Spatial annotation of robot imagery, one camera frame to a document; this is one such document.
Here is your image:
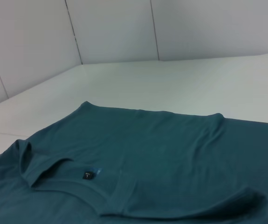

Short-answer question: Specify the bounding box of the teal T-shirt with FREE print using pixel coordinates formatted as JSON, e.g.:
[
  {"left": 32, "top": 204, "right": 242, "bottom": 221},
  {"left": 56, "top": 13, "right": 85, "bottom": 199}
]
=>
[{"left": 0, "top": 100, "right": 268, "bottom": 224}]

